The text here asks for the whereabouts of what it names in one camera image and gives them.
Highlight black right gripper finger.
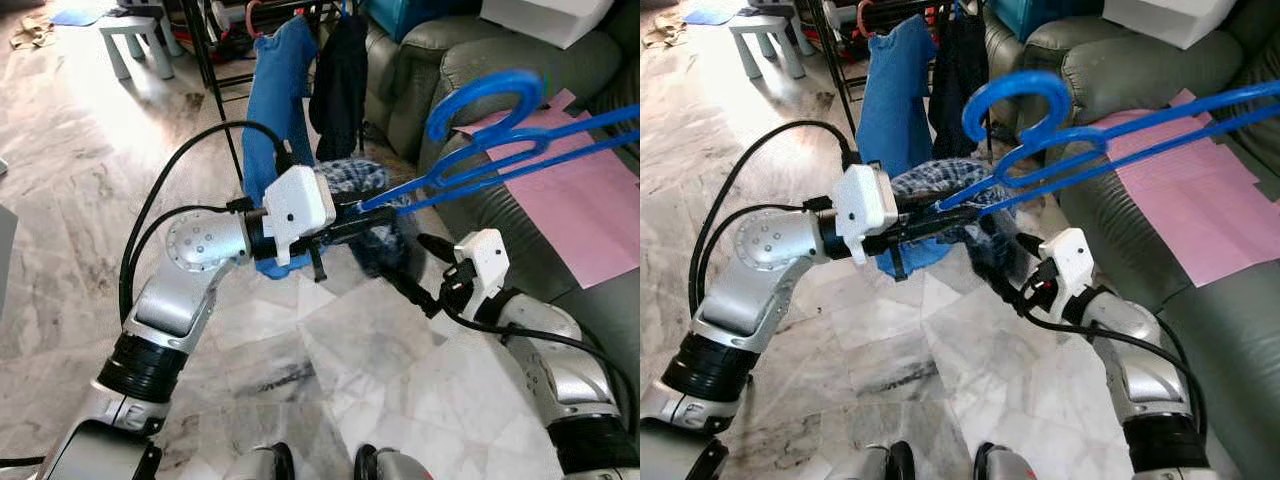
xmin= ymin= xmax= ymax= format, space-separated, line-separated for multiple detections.
xmin=385 ymin=266 xmax=447 ymax=321
xmin=1013 ymin=230 xmax=1053 ymax=265
xmin=972 ymin=260 xmax=1031 ymax=317
xmin=414 ymin=233 xmax=463 ymax=269

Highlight blue plaid shorts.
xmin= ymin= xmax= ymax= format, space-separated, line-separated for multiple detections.
xmin=890 ymin=158 xmax=1041 ymax=286
xmin=318 ymin=158 xmax=416 ymax=281

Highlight blue plastic hanger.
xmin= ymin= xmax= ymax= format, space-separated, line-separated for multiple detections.
xmin=935 ymin=70 xmax=1280 ymax=216
xmin=358 ymin=68 xmax=641 ymax=213

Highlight navy garment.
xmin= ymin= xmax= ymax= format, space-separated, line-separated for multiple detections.
xmin=308 ymin=12 xmax=369 ymax=136
xmin=928 ymin=12 xmax=991 ymax=136

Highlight blue shirt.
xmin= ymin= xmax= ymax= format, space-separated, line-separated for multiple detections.
xmin=858 ymin=15 xmax=946 ymax=276
xmin=240 ymin=15 xmax=319 ymax=279

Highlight pink sheet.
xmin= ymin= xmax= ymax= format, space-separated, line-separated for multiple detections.
xmin=1100 ymin=88 xmax=1280 ymax=291
xmin=455 ymin=88 xmax=641 ymax=291

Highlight robot right leg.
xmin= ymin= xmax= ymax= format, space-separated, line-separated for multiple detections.
xmin=975 ymin=442 xmax=1041 ymax=480
xmin=355 ymin=445 xmax=433 ymax=480

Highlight robot leg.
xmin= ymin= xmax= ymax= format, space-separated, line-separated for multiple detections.
xmin=825 ymin=442 xmax=916 ymax=480
xmin=225 ymin=442 xmax=296 ymax=480
xmin=355 ymin=445 xmax=433 ymax=480
xmin=975 ymin=442 xmax=1041 ymax=480

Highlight blue suitcase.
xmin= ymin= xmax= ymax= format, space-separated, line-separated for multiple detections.
xmin=990 ymin=0 xmax=1111 ymax=43
xmin=370 ymin=0 xmax=491 ymax=43

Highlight dark green leather sofa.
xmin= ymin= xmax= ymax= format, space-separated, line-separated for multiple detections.
xmin=985 ymin=10 xmax=1280 ymax=480
xmin=360 ymin=20 xmax=641 ymax=480

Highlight robot left leg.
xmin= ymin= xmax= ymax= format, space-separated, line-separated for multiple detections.
xmin=825 ymin=442 xmax=916 ymax=480
xmin=225 ymin=442 xmax=296 ymax=480

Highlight light blue kids chair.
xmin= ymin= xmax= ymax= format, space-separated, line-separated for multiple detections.
xmin=728 ymin=15 xmax=806 ymax=81
xmin=98 ymin=15 xmax=183 ymax=81

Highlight white plastic drawer unit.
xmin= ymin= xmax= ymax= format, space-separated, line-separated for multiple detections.
xmin=480 ymin=0 xmax=616 ymax=49
xmin=1103 ymin=0 xmax=1241 ymax=51

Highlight beige crumpled cloth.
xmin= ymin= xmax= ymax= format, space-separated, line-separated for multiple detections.
xmin=8 ymin=15 xmax=61 ymax=49
xmin=643 ymin=15 xmax=691 ymax=49

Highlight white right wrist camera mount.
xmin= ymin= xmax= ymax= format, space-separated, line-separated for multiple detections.
xmin=1040 ymin=228 xmax=1094 ymax=313
xmin=455 ymin=228 xmax=511 ymax=313

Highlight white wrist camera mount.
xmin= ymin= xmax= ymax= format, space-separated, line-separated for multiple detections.
xmin=1040 ymin=228 xmax=1094 ymax=313
xmin=835 ymin=163 xmax=899 ymax=266
xmin=262 ymin=165 xmax=336 ymax=266
xmin=455 ymin=228 xmax=511 ymax=313

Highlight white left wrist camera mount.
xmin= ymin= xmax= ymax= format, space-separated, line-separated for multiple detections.
xmin=262 ymin=165 xmax=336 ymax=266
xmin=835 ymin=163 xmax=899 ymax=266

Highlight short black left arm cable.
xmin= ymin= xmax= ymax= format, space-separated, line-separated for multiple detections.
xmin=124 ymin=204 xmax=248 ymax=301
xmin=696 ymin=204 xmax=818 ymax=301

